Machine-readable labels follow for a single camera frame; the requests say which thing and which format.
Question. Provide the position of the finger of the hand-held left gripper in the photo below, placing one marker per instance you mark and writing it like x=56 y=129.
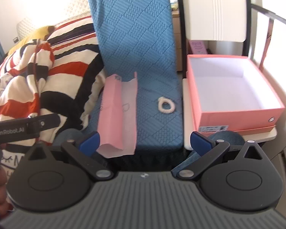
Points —
x=50 y=121

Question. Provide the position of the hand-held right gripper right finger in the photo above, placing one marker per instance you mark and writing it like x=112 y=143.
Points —
x=200 y=143

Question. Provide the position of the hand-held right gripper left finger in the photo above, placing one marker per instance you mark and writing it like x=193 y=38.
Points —
x=90 y=143

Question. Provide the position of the pink cardboard box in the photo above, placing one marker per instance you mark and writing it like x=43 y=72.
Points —
x=228 y=116

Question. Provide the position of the red black striped blanket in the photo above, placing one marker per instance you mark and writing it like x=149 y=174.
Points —
x=50 y=71

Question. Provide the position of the yellow pillow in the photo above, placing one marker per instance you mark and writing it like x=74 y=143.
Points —
x=31 y=37

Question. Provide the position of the purple booklet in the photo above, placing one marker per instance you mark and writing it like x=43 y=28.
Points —
x=197 y=47

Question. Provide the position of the blue textured mat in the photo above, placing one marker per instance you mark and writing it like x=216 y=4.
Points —
x=138 y=40

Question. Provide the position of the white quilted headboard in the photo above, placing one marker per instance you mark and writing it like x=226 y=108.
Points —
x=73 y=7

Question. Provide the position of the white chair back panel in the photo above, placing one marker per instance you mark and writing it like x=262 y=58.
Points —
x=212 y=9

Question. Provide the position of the black curved bar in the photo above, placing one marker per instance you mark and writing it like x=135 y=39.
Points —
x=276 y=16

